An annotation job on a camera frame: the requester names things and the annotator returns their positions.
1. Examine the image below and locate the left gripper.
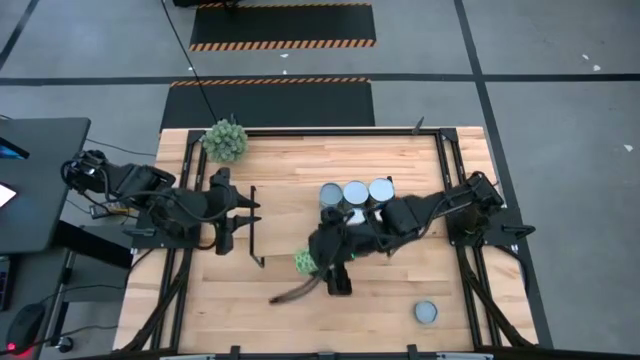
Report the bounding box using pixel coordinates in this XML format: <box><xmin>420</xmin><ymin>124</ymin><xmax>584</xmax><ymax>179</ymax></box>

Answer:
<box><xmin>207</xmin><ymin>167</ymin><xmax>262</xmax><ymax>257</ymax></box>

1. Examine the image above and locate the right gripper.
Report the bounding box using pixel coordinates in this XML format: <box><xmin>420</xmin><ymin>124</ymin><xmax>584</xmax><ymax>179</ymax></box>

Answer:
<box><xmin>269</xmin><ymin>205</ymin><xmax>375</xmax><ymax>305</ymax></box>

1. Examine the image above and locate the blue-grey can lid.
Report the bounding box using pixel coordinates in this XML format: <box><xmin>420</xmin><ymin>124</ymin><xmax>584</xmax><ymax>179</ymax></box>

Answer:
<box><xmin>412</xmin><ymin>299</ymin><xmax>440</xmax><ymax>326</ymax></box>
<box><xmin>293</xmin><ymin>248</ymin><xmax>320</xmax><ymax>276</ymax></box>
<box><xmin>318</xmin><ymin>182</ymin><xmax>345</xmax><ymax>211</ymax></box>

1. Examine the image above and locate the wooden shelf with black legs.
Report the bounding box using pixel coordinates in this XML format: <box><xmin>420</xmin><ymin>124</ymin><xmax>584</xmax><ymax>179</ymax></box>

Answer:
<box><xmin>248</xmin><ymin>174</ymin><xmax>401</xmax><ymax>270</ymax></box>

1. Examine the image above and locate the potted green succulent plant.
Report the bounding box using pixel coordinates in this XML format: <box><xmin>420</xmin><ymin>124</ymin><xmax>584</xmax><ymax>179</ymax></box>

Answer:
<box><xmin>200</xmin><ymin>117</ymin><xmax>250</xmax><ymax>164</ymax></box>

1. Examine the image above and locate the black hazard-striped floor mat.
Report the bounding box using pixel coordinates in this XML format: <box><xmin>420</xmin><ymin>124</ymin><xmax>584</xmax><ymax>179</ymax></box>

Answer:
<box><xmin>159</xmin><ymin>77</ymin><xmax>376</xmax><ymax>129</ymax></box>
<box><xmin>189</xmin><ymin>2</ymin><xmax>377</xmax><ymax>52</ymax></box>

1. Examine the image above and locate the black power adapter brick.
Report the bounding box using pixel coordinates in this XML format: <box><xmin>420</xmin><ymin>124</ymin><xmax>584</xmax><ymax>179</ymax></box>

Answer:
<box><xmin>89</xmin><ymin>202</ymin><xmax>126</xmax><ymax>220</ymax></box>

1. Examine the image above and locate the black monitor left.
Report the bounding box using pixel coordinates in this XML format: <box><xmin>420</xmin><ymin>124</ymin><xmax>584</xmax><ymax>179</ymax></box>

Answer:
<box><xmin>0</xmin><ymin>117</ymin><xmax>92</xmax><ymax>256</ymax></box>

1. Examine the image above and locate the white-lit phone screen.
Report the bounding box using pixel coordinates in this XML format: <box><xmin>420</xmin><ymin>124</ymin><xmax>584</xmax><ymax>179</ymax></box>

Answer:
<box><xmin>0</xmin><ymin>182</ymin><xmax>18</xmax><ymax>209</ymax></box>

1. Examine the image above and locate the blue-lit screen device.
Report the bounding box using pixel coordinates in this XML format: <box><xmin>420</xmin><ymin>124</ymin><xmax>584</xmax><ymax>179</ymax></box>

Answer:
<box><xmin>0</xmin><ymin>135</ymin><xmax>30</xmax><ymax>161</ymax></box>

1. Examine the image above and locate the black computer mouse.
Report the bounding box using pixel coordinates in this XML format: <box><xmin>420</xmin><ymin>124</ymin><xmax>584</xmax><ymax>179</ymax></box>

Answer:
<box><xmin>5</xmin><ymin>302</ymin><xmax>46</xmax><ymax>354</ymax></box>

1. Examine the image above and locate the black aluminium rig frame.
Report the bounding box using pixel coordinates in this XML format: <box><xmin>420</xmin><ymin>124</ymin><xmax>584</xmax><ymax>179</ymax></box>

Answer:
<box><xmin>112</xmin><ymin>127</ymin><xmax>554</xmax><ymax>360</ymax></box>

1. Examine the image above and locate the black floor cable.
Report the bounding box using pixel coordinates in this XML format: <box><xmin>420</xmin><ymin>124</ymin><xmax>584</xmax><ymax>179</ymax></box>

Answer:
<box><xmin>160</xmin><ymin>0</ymin><xmax>220</xmax><ymax>124</ymax></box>

